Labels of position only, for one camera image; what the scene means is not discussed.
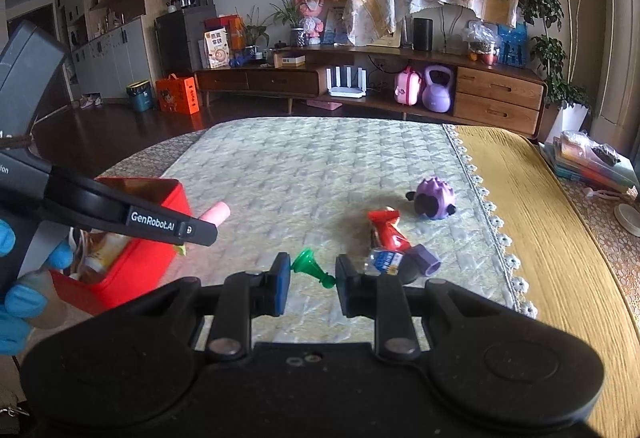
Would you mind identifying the purple kettlebell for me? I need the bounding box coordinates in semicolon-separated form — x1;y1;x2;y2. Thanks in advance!
422;65;454;113

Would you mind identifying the green funnel toy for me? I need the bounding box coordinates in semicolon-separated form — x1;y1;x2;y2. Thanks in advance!
291;249;336;289

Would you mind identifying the clear bottle blue label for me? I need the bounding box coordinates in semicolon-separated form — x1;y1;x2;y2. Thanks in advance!
363;249;421;284

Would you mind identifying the stack of books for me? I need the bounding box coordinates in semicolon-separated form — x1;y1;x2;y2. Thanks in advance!
541;131;639;193

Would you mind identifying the red snack packet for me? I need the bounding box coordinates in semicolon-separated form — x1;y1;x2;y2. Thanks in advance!
367;207;411;252

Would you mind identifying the white wifi router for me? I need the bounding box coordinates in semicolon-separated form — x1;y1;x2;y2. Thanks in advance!
326;66;368;99

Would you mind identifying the potted green tree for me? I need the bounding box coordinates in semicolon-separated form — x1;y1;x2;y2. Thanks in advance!
518;0;590;141

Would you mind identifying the white yellow supplement bottle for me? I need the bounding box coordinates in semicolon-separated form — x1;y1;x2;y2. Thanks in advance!
79;232;131;284

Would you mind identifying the blue patterned bag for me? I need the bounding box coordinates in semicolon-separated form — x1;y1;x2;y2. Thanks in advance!
498;22;528;68

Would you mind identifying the red metal tin box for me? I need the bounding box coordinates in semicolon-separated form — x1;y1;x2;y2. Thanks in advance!
49;176;196;318

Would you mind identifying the purple block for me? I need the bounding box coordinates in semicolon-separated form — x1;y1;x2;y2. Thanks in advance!
408;244;440;277

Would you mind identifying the orange gift bag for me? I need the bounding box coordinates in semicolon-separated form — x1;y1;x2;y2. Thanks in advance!
155;73;200;115

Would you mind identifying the round white coaster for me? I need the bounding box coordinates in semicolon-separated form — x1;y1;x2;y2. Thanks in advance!
614;203;640;238

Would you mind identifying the pink doll figure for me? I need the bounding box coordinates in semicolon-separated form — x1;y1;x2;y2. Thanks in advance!
294;0;325;46

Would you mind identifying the dark cabinet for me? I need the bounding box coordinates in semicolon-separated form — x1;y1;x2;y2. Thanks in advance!
154;0;217;76

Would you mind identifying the small potted plant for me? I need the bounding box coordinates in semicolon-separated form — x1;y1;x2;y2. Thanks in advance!
271;0;306;47

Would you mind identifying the quilted cream table mat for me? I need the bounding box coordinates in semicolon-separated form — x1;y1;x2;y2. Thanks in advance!
98;115;539;349

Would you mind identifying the snack box on console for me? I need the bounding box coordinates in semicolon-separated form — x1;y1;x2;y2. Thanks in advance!
203;28;230;69

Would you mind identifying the black cylinder speaker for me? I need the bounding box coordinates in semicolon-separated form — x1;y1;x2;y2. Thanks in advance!
412;18;433;52

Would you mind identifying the pink toy suitcase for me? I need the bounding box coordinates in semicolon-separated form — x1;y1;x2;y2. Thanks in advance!
394;67;422;106

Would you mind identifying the teal bucket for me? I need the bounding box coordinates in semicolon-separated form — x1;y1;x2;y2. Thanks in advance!
126;80;154;113

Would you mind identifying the purple spiky toy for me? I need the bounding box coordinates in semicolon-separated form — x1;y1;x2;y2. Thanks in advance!
406;176;458;219

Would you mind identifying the blue gloved left hand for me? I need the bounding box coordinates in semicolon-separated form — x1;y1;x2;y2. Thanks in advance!
1;220;73;356

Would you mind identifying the wooden tv console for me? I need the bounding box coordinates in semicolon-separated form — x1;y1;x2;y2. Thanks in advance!
194;45;547;138

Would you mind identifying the plastic bag of fruit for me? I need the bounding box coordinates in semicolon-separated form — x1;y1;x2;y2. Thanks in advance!
462;20;501;66

